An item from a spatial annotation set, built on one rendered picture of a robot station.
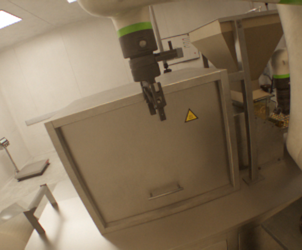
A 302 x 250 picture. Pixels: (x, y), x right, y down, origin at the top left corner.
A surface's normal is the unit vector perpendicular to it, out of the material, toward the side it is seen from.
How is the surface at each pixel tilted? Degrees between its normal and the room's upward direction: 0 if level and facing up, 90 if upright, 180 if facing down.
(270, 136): 90
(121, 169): 90
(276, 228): 0
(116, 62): 90
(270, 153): 90
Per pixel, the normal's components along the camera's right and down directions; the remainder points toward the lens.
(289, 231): -0.25, -0.91
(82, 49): 0.15, 0.29
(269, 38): 0.25, 0.63
